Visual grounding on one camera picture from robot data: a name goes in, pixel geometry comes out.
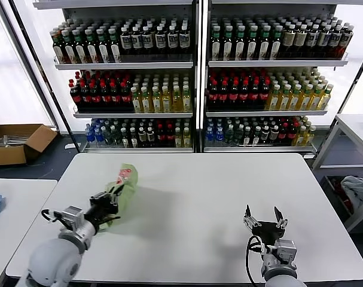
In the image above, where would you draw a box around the red cloth item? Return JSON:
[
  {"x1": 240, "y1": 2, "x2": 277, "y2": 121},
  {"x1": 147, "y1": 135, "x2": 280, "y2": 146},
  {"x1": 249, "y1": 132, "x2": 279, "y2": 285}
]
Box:
[{"x1": 333, "y1": 178, "x2": 354, "y2": 210}]

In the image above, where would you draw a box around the dark bottle blue white label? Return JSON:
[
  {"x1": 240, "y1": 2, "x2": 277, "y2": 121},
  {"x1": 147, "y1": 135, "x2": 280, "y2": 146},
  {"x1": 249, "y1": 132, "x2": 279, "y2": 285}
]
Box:
[
  {"x1": 306, "y1": 24, "x2": 320, "y2": 58},
  {"x1": 338, "y1": 25, "x2": 354, "y2": 58},
  {"x1": 178, "y1": 25, "x2": 191, "y2": 56},
  {"x1": 120, "y1": 26, "x2": 132, "y2": 56},
  {"x1": 141, "y1": 26, "x2": 154, "y2": 56},
  {"x1": 154, "y1": 25, "x2": 167, "y2": 56},
  {"x1": 130, "y1": 26, "x2": 143, "y2": 56},
  {"x1": 317, "y1": 25, "x2": 332, "y2": 58},
  {"x1": 166, "y1": 25, "x2": 179, "y2": 56},
  {"x1": 328, "y1": 25, "x2": 343, "y2": 58}
]

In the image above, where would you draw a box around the dark bottle beige label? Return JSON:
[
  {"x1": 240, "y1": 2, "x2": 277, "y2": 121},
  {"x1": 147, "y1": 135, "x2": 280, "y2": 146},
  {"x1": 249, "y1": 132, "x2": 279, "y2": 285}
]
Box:
[
  {"x1": 282, "y1": 25, "x2": 297, "y2": 58},
  {"x1": 294, "y1": 25, "x2": 308, "y2": 58}
]

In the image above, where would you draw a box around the light green polo shirt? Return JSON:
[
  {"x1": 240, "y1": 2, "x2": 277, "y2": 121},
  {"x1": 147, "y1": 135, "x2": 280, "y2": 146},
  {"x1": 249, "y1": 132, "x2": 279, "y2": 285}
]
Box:
[{"x1": 97, "y1": 163, "x2": 140, "y2": 233}]

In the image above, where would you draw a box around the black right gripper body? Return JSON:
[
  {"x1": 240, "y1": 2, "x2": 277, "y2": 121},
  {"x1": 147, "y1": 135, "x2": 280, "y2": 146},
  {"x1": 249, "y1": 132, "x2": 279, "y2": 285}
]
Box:
[{"x1": 251, "y1": 220, "x2": 286, "y2": 242}]

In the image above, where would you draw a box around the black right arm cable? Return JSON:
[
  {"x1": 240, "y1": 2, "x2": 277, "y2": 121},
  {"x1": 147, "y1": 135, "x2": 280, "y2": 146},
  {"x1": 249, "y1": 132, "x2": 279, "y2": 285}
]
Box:
[{"x1": 245, "y1": 235, "x2": 267, "y2": 283}]

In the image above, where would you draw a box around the brown cardboard box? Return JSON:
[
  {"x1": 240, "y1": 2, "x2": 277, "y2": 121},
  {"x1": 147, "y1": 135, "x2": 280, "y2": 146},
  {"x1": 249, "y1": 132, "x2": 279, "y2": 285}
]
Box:
[{"x1": 0, "y1": 124, "x2": 59, "y2": 167}]

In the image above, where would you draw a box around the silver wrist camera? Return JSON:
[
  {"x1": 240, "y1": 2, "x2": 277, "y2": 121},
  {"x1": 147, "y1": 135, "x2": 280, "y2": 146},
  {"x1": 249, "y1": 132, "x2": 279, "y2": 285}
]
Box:
[
  {"x1": 272, "y1": 239, "x2": 297, "y2": 265},
  {"x1": 61, "y1": 205, "x2": 85, "y2": 231}
]

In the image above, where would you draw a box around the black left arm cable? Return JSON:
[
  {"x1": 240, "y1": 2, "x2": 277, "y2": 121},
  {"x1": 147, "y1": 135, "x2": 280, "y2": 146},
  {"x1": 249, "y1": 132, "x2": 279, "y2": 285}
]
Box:
[{"x1": 41, "y1": 208, "x2": 64, "y2": 224}]

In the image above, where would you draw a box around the black window frame post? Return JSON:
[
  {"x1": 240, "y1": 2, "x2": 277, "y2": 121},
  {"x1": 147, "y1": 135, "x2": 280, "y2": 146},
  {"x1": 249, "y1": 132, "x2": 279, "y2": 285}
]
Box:
[{"x1": 7, "y1": 0, "x2": 82, "y2": 152}]

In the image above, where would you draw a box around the yellow juice bottle green label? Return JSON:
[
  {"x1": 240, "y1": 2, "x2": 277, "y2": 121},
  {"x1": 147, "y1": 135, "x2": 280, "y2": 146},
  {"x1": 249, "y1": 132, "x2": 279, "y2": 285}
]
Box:
[
  {"x1": 171, "y1": 86, "x2": 182, "y2": 114},
  {"x1": 182, "y1": 127, "x2": 192, "y2": 148},
  {"x1": 181, "y1": 85, "x2": 193, "y2": 114},
  {"x1": 265, "y1": 84, "x2": 280, "y2": 111},
  {"x1": 130, "y1": 86, "x2": 142, "y2": 114},
  {"x1": 288, "y1": 84, "x2": 302, "y2": 111},
  {"x1": 278, "y1": 84, "x2": 291, "y2": 111},
  {"x1": 173, "y1": 127, "x2": 183, "y2": 148},
  {"x1": 304, "y1": 125, "x2": 317, "y2": 146},
  {"x1": 141, "y1": 86, "x2": 152, "y2": 114},
  {"x1": 298, "y1": 84, "x2": 313, "y2": 111},
  {"x1": 161, "y1": 86, "x2": 172, "y2": 114},
  {"x1": 308, "y1": 84, "x2": 324, "y2": 111},
  {"x1": 295, "y1": 125, "x2": 307, "y2": 146},
  {"x1": 318, "y1": 84, "x2": 334, "y2": 111},
  {"x1": 151, "y1": 86, "x2": 162, "y2": 114}
]

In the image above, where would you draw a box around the red cap cola bottle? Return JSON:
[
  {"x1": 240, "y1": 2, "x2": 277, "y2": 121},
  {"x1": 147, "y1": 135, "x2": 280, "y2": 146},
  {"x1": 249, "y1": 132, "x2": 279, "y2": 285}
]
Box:
[
  {"x1": 239, "y1": 80, "x2": 251, "y2": 110},
  {"x1": 277, "y1": 123, "x2": 288, "y2": 146},
  {"x1": 155, "y1": 124, "x2": 166, "y2": 148},
  {"x1": 228, "y1": 80, "x2": 240, "y2": 110},
  {"x1": 120, "y1": 81, "x2": 132, "y2": 112},
  {"x1": 69, "y1": 82, "x2": 83, "y2": 112},
  {"x1": 258, "y1": 78, "x2": 272, "y2": 110},
  {"x1": 249, "y1": 79, "x2": 261, "y2": 110},
  {"x1": 218, "y1": 80, "x2": 230, "y2": 110},
  {"x1": 99, "y1": 81, "x2": 112, "y2": 112},
  {"x1": 79, "y1": 81, "x2": 92, "y2": 112},
  {"x1": 208, "y1": 80, "x2": 219, "y2": 110},
  {"x1": 109, "y1": 81, "x2": 122, "y2": 112},
  {"x1": 89, "y1": 81, "x2": 102, "y2": 112},
  {"x1": 165, "y1": 124, "x2": 175, "y2": 148},
  {"x1": 287, "y1": 122, "x2": 298, "y2": 146}
]

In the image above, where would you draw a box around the grey frame side table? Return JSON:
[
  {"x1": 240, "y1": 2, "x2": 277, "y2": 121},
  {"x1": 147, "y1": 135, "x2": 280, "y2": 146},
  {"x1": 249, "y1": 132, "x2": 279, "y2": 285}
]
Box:
[{"x1": 311, "y1": 113, "x2": 363, "y2": 233}]

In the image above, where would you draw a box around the green cap tea bottle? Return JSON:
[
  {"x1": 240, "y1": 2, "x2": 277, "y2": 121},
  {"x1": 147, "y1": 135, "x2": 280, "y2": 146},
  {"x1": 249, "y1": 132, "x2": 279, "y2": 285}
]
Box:
[
  {"x1": 234, "y1": 26, "x2": 246, "y2": 60},
  {"x1": 222, "y1": 26, "x2": 234, "y2": 60},
  {"x1": 211, "y1": 26, "x2": 223, "y2": 60},
  {"x1": 258, "y1": 25, "x2": 271, "y2": 60},
  {"x1": 51, "y1": 30, "x2": 63, "y2": 65},
  {"x1": 107, "y1": 28, "x2": 121, "y2": 63},
  {"x1": 246, "y1": 25, "x2": 259, "y2": 60},
  {"x1": 83, "y1": 28, "x2": 97, "y2": 64},
  {"x1": 61, "y1": 29, "x2": 74, "y2": 65},
  {"x1": 269, "y1": 25, "x2": 283, "y2": 60},
  {"x1": 95, "y1": 28, "x2": 109, "y2": 63},
  {"x1": 72, "y1": 29, "x2": 86, "y2": 64}
]

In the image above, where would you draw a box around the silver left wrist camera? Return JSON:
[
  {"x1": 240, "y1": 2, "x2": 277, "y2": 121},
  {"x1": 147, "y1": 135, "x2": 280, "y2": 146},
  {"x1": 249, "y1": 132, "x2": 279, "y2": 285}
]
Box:
[{"x1": 61, "y1": 205, "x2": 85, "y2": 231}]

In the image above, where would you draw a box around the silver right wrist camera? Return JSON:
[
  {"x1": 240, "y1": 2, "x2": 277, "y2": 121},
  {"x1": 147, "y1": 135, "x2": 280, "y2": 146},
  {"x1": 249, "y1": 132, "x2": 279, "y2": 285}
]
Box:
[{"x1": 272, "y1": 239, "x2": 297, "y2": 265}]

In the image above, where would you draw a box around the grey metal shelving unit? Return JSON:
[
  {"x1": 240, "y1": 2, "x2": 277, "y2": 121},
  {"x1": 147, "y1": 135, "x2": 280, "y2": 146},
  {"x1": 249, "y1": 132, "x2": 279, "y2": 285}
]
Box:
[
  {"x1": 33, "y1": 0, "x2": 203, "y2": 154},
  {"x1": 200, "y1": 0, "x2": 349, "y2": 155}
]

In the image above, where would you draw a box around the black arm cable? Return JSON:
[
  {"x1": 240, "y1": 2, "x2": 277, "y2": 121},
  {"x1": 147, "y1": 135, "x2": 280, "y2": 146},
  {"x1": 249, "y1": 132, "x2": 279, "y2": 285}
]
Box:
[
  {"x1": 245, "y1": 235, "x2": 267, "y2": 283},
  {"x1": 41, "y1": 208, "x2": 64, "y2": 224}
]

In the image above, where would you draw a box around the grey metal parts bundle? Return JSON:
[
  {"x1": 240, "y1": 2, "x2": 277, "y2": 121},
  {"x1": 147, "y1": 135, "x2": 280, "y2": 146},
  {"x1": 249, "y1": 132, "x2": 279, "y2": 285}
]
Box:
[{"x1": 0, "y1": 134, "x2": 31, "y2": 149}]

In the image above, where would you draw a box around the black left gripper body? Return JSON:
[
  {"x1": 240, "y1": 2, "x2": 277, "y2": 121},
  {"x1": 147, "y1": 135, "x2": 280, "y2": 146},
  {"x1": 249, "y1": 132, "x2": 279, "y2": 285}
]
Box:
[{"x1": 84, "y1": 193, "x2": 121, "y2": 224}]

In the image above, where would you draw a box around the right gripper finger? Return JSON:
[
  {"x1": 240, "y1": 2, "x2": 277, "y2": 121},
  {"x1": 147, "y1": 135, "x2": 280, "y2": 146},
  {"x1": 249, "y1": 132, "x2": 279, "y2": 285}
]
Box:
[
  {"x1": 243, "y1": 204, "x2": 262, "y2": 230},
  {"x1": 273, "y1": 206, "x2": 289, "y2": 231}
]

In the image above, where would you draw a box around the grey blue clothes pile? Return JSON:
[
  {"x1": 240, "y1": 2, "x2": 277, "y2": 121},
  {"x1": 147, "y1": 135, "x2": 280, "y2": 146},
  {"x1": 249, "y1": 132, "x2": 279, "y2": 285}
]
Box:
[{"x1": 340, "y1": 175, "x2": 363, "y2": 215}]

